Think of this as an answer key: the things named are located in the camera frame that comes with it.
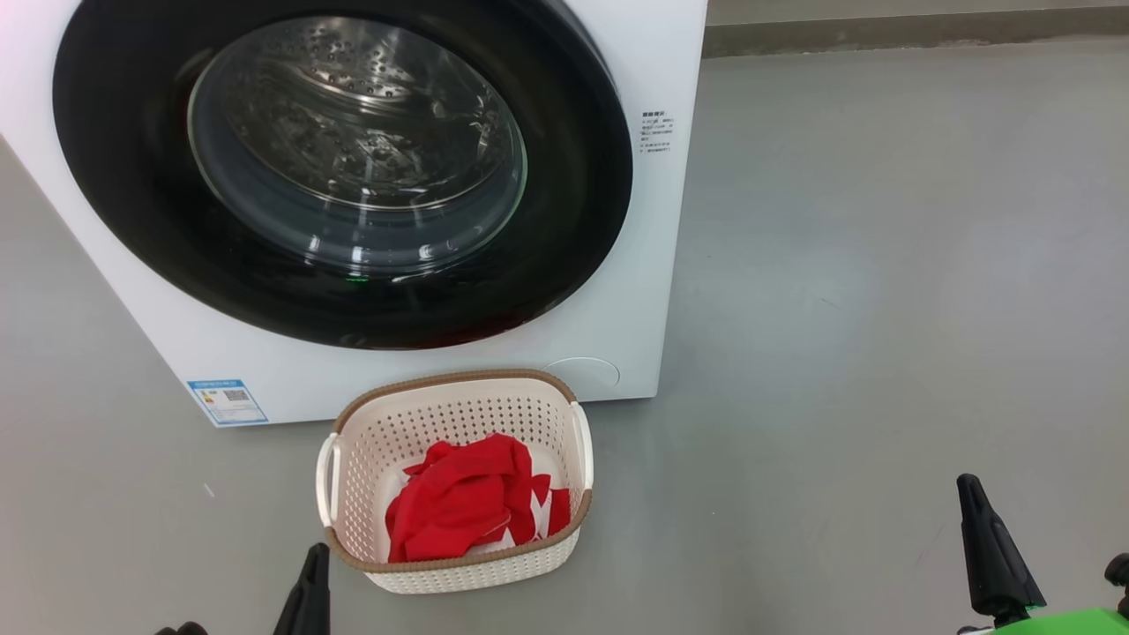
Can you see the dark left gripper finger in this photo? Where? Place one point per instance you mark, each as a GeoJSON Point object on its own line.
{"type": "Point", "coordinates": [307, 604]}

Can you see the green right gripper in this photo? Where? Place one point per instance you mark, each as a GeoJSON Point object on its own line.
{"type": "Point", "coordinates": [1076, 623]}

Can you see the red and white garment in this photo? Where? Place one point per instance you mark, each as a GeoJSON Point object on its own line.
{"type": "Point", "coordinates": [459, 503]}

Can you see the black round glass washer door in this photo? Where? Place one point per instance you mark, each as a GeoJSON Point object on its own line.
{"type": "Point", "coordinates": [123, 176]}

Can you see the cream perforated basket brown rim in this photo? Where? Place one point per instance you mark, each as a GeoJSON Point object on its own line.
{"type": "Point", "coordinates": [397, 423]}

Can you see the white front-load washing machine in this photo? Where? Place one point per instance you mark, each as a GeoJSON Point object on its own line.
{"type": "Point", "coordinates": [309, 379]}

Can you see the stainless steel washer drum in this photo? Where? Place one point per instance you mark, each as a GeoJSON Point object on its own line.
{"type": "Point", "coordinates": [353, 115]}

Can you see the blue energy label sticker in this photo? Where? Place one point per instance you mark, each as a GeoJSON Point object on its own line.
{"type": "Point", "coordinates": [228, 403]}

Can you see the round white filter cover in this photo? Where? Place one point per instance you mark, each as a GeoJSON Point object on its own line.
{"type": "Point", "coordinates": [582, 375]}

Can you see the grey baseboard strip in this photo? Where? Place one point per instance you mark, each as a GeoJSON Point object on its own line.
{"type": "Point", "coordinates": [882, 31]}

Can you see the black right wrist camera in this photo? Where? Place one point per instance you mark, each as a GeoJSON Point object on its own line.
{"type": "Point", "coordinates": [1118, 573]}

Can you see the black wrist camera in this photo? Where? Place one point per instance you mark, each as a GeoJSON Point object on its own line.
{"type": "Point", "coordinates": [181, 630]}
{"type": "Point", "coordinates": [1118, 573]}

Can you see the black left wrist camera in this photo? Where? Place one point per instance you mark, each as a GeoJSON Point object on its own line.
{"type": "Point", "coordinates": [181, 630]}

